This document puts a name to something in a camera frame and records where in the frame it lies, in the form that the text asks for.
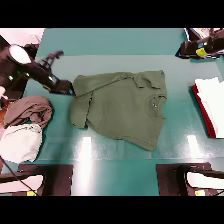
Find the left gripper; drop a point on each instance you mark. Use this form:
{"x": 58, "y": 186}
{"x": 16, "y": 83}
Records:
{"x": 64, "y": 87}

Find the green T-shirt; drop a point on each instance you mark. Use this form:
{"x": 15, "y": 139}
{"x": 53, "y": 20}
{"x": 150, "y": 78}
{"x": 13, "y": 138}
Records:
{"x": 123, "y": 106}

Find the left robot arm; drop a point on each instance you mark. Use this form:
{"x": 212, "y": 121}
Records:
{"x": 35, "y": 70}

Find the brown garment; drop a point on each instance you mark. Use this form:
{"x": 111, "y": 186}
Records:
{"x": 28, "y": 108}

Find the light grey garment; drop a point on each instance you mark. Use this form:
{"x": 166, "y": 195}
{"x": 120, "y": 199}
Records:
{"x": 20, "y": 143}

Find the red garment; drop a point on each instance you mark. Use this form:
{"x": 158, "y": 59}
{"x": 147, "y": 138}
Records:
{"x": 202, "y": 107}

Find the white garment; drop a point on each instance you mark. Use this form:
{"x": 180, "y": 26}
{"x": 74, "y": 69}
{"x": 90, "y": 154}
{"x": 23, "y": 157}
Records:
{"x": 213, "y": 103}

